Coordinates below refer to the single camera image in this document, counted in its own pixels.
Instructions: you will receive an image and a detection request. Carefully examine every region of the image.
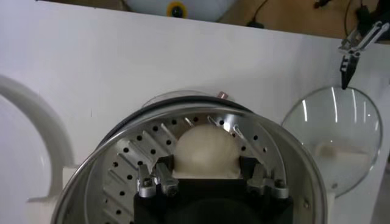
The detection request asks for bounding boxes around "white electric cooker base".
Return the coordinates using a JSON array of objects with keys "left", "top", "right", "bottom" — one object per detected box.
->
[{"left": 26, "top": 89, "right": 336, "bottom": 224}]

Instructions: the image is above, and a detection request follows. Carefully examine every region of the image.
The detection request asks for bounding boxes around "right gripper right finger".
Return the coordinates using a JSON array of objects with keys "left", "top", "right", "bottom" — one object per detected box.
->
[{"left": 239, "top": 155, "right": 289, "bottom": 198}]

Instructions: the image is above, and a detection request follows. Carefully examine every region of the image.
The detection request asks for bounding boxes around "stainless steel steamer basket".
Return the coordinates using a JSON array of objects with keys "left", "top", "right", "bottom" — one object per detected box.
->
[{"left": 51, "top": 102, "right": 329, "bottom": 224}]

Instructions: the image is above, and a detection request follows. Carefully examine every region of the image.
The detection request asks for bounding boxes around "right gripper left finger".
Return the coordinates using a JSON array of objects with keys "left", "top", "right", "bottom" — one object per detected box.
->
[{"left": 136, "top": 155, "right": 180, "bottom": 198}]

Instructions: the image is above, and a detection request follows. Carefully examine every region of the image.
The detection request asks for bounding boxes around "round glass pot lid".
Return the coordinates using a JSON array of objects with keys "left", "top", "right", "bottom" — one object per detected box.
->
[{"left": 280, "top": 86, "right": 383, "bottom": 198}]

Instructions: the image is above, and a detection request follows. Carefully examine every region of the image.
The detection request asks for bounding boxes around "large white plate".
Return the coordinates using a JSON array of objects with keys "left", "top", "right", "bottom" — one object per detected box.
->
[{"left": 0, "top": 74, "right": 76, "bottom": 203}]

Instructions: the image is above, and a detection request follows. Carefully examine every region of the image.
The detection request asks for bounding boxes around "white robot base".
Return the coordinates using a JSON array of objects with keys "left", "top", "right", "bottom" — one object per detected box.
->
[{"left": 123, "top": 0, "right": 238, "bottom": 23}]

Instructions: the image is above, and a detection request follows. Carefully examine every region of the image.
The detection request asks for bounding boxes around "black floor plug cable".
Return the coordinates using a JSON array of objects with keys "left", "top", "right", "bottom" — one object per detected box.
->
[{"left": 246, "top": 0, "right": 271, "bottom": 30}]

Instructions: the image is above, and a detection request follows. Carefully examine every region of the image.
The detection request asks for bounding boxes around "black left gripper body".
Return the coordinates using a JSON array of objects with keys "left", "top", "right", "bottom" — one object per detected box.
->
[{"left": 356, "top": 0, "right": 390, "bottom": 33}]

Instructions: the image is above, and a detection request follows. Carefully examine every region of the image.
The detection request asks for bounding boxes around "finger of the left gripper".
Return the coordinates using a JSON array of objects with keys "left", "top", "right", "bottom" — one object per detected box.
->
[{"left": 338, "top": 21, "right": 390, "bottom": 91}]

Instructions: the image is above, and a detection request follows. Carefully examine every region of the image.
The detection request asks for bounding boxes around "white steamed baozi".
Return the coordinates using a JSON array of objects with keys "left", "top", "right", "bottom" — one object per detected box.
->
[{"left": 172, "top": 123, "right": 241, "bottom": 180}]

